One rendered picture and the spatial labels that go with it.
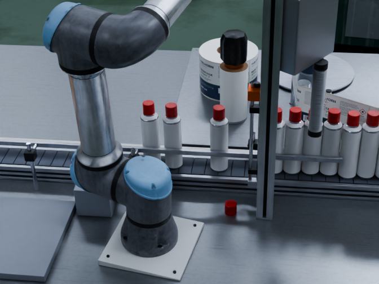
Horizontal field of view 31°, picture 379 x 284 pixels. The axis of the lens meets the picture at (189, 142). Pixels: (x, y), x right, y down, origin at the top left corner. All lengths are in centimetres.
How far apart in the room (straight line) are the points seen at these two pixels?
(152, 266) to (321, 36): 70
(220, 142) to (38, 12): 368
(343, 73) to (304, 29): 92
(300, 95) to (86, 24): 83
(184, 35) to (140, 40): 345
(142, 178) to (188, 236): 26
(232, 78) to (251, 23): 295
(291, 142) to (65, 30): 75
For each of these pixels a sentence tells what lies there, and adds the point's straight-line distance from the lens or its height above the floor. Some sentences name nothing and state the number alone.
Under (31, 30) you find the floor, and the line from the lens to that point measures 517.
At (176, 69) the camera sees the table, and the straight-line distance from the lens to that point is 266.
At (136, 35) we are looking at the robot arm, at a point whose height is 146.
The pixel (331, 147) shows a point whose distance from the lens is 194.
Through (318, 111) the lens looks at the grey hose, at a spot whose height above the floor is 115.
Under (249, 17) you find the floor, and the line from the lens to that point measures 517.
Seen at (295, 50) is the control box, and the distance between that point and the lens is 161.
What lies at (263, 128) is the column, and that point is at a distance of 173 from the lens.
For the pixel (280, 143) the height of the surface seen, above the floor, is 99.
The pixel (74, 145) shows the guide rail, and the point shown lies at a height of 96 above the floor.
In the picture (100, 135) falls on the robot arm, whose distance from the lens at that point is 166.
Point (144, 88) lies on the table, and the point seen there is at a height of 83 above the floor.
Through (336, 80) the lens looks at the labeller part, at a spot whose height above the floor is 89.
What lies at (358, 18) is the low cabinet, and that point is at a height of 28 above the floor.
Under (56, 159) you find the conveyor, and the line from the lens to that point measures 211.
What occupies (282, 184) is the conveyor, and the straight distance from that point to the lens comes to 197.
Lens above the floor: 206
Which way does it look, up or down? 34 degrees down
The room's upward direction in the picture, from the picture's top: 2 degrees counter-clockwise
